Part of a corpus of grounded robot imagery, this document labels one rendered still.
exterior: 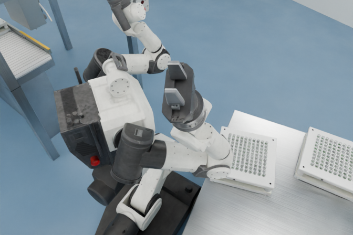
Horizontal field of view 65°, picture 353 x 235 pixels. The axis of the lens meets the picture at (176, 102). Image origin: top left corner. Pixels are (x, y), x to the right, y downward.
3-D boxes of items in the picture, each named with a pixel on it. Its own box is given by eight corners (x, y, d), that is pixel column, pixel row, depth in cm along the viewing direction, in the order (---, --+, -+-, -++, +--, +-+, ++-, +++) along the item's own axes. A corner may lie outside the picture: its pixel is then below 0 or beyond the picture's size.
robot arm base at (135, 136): (149, 186, 85) (113, 185, 80) (138, 162, 96) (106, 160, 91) (163, 144, 81) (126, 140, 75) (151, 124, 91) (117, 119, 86)
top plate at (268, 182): (276, 140, 123) (277, 137, 121) (273, 190, 106) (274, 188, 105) (221, 128, 127) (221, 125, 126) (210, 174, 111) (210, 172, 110)
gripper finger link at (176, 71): (164, 64, 49) (170, 79, 55) (182, 64, 48) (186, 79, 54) (165, 56, 50) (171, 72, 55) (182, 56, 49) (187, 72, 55)
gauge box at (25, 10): (47, 23, 165) (34, -10, 151) (31, 31, 160) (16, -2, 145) (26, 11, 175) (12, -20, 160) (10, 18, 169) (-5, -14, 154)
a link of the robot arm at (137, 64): (167, 77, 130) (127, 81, 115) (151, 66, 138) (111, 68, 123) (173, 54, 126) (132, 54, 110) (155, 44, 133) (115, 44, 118)
